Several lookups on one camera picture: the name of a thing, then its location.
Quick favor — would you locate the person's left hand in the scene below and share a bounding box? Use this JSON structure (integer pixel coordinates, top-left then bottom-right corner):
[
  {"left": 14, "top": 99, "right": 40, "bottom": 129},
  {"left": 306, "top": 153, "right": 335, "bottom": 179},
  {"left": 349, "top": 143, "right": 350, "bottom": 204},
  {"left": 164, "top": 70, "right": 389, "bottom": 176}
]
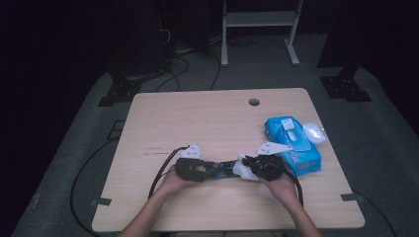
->
[{"left": 154, "top": 169, "right": 199, "bottom": 200}]

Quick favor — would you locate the blue toy car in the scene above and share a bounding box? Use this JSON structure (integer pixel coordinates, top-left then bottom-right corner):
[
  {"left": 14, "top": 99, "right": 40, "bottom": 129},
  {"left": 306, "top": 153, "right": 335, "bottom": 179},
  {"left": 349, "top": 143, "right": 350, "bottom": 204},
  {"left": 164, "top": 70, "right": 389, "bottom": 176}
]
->
[{"left": 206, "top": 159, "right": 243, "bottom": 181}]

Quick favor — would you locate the black floor cable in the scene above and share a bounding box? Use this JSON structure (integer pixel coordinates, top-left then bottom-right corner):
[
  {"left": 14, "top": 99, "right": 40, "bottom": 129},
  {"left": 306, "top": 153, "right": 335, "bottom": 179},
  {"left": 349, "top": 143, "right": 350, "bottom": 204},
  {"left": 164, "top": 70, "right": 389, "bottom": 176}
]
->
[
  {"left": 69, "top": 137, "right": 115, "bottom": 237},
  {"left": 209, "top": 48, "right": 222, "bottom": 92},
  {"left": 350, "top": 189, "right": 398, "bottom": 237},
  {"left": 154, "top": 55, "right": 191, "bottom": 93}
]

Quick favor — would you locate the person's right hand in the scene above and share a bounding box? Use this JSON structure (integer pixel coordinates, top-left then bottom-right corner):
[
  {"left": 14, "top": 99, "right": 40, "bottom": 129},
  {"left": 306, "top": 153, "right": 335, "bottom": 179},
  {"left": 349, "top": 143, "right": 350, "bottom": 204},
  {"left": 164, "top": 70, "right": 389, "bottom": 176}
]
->
[{"left": 258, "top": 172, "right": 299, "bottom": 203}]

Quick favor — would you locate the white metal stand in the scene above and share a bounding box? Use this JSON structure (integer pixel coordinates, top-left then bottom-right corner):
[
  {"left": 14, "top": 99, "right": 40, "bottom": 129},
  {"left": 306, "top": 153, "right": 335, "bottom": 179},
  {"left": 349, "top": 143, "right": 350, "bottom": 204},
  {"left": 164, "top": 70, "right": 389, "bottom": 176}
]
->
[{"left": 220, "top": 0, "right": 304, "bottom": 68}]

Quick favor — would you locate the left hand-held gripper cable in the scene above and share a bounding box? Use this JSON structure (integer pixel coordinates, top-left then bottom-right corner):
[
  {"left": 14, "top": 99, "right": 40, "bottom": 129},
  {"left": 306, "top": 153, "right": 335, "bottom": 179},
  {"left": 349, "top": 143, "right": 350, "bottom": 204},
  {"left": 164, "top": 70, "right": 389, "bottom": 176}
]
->
[{"left": 147, "top": 145, "right": 192, "bottom": 199}]

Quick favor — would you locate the dark equipment cabinet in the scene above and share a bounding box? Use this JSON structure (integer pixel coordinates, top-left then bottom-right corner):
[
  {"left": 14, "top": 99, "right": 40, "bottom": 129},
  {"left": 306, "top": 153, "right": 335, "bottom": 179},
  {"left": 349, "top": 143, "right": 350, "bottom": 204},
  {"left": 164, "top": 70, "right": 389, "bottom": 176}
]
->
[{"left": 108, "top": 0, "right": 169, "bottom": 77}]

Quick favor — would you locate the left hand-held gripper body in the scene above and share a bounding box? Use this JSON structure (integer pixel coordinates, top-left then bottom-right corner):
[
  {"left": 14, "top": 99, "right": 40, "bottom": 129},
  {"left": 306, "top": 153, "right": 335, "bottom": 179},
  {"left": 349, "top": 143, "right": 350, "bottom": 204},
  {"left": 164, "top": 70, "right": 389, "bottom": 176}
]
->
[{"left": 173, "top": 143, "right": 211, "bottom": 183}]

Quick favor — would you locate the blue wet wipes pack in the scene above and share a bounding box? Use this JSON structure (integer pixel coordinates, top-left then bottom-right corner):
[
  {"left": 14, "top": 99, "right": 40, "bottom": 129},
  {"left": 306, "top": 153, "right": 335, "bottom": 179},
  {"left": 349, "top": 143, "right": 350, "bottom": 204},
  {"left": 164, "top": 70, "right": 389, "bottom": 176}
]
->
[{"left": 264, "top": 115, "right": 328, "bottom": 177}]

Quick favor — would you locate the black stand base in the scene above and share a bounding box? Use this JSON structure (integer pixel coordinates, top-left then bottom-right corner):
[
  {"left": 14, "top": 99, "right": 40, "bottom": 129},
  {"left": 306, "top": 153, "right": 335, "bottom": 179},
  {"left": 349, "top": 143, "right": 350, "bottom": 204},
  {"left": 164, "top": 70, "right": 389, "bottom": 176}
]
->
[
  {"left": 317, "top": 63, "right": 374, "bottom": 103},
  {"left": 97, "top": 77, "right": 143, "bottom": 108}
]

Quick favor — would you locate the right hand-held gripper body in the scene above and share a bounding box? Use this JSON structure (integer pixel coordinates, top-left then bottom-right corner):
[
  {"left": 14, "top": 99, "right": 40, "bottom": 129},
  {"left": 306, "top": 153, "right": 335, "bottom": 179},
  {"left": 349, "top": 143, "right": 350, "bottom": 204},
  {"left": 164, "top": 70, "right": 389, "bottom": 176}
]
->
[{"left": 249, "top": 141, "right": 294, "bottom": 183}]

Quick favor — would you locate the right hand-held gripper cable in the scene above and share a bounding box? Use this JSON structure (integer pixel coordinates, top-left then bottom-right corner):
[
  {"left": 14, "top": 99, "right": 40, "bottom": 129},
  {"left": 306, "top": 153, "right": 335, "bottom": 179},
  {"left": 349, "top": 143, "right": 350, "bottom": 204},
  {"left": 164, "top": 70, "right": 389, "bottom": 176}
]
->
[{"left": 281, "top": 166, "right": 304, "bottom": 207}]

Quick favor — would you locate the hand-held gripper cable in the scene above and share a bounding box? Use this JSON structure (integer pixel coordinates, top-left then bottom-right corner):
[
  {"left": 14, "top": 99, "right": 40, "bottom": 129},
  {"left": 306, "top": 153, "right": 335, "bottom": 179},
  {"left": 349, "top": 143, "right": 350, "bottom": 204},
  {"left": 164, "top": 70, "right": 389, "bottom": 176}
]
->
[
  {"left": 147, "top": 145, "right": 192, "bottom": 199},
  {"left": 281, "top": 166, "right": 304, "bottom": 207}
]

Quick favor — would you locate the gray tape strip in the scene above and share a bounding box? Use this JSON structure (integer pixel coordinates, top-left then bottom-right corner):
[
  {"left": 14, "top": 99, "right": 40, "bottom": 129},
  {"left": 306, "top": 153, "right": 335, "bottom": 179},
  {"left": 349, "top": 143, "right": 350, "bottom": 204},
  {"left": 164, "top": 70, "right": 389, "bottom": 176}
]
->
[
  {"left": 340, "top": 193, "right": 364, "bottom": 202},
  {"left": 90, "top": 197, "right": 113, "bottom": 207}
]

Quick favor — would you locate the white wet wipe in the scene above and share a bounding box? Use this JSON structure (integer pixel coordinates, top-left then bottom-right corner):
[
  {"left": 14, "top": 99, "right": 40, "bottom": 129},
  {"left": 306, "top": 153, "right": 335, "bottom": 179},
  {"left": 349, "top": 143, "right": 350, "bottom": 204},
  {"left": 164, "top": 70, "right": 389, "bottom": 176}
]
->
[{"left": 231, "top": 152, "right": 260, "bottom": 182}]

